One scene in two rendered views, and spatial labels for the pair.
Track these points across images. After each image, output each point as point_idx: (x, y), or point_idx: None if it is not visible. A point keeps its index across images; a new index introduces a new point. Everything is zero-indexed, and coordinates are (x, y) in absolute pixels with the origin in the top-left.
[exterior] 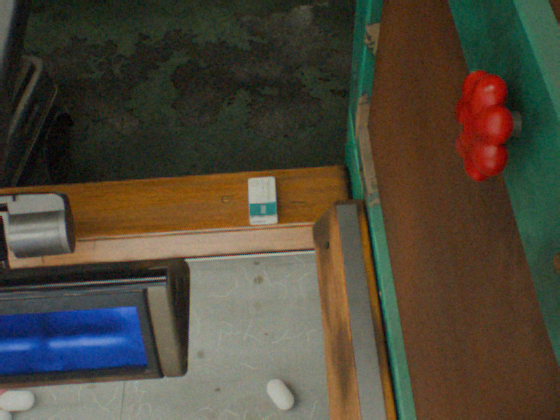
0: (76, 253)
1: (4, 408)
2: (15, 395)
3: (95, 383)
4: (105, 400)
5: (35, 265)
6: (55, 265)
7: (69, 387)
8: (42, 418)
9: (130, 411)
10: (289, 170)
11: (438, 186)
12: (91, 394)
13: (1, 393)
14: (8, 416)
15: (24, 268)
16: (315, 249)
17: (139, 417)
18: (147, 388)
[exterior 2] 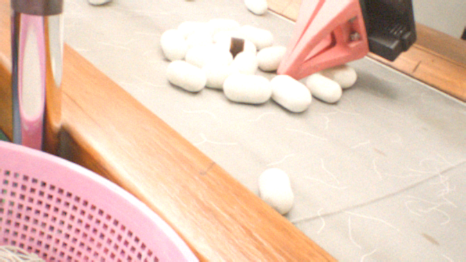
0: (459, 82)
1: (272, 84)
2: (297, 81)
3: (387, 154)
4: (386, 170)
5: (402, 69)
6: (423, 81)
7: (351, 134)
8: (295, 127)
9: (413, 201)
10: None
11: None
12: (373, 155)
13: (284, 73)
14: (269, 89)
15: (387, 66)
16: None
17: (421, 214)
18: (459, 205)
